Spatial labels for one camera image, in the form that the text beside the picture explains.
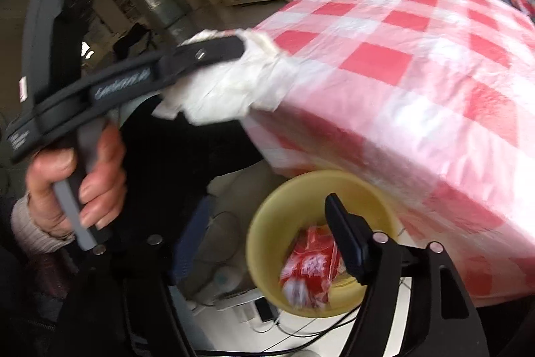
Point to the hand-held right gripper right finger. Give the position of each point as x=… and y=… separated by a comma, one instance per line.
x=347, y=240

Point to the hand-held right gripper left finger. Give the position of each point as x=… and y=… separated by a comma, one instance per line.
x=138, y=256

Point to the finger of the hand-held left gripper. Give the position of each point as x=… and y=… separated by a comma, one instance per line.
x=205, y=54

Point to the large white tissue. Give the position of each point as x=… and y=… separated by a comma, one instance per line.
x=234, y=89

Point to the red white snack wrapper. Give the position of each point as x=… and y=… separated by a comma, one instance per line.
x=309, y=269

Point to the yellow plastic basin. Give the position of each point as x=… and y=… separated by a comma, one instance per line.
x=267, y=223

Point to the person's left forearm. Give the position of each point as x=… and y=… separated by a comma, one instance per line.
x=29, y=231

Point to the person's left hand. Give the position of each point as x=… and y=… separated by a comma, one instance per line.
x=106, y=181

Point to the person's left leg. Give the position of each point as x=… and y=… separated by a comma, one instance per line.
x=175, y=173

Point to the white power strip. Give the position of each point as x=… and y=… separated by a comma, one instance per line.
x=246, y=309

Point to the red checked tablecloth table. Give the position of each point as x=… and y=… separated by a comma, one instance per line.
x=418, y=89

